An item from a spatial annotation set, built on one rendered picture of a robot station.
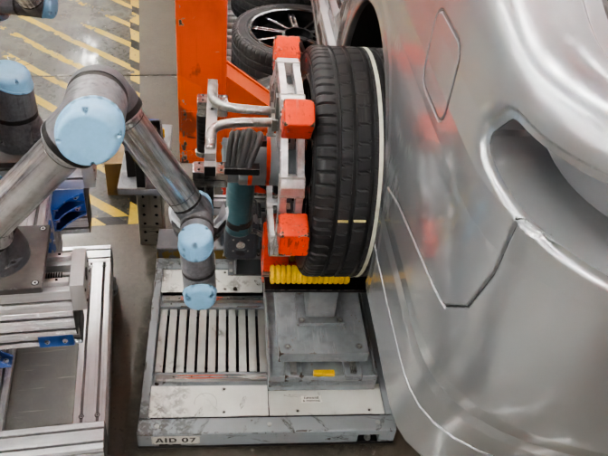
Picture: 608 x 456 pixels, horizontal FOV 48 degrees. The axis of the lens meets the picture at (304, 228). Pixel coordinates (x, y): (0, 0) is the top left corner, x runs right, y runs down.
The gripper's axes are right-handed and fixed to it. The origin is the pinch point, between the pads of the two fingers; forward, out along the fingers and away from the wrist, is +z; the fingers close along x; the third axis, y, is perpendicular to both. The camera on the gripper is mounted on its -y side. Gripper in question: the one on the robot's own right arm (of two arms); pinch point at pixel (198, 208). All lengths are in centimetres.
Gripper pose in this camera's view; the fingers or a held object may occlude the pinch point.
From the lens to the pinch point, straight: 185.3
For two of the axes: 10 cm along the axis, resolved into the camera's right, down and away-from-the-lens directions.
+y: 0.9, -7.5, -6.5
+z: -1.2, -6.6, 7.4
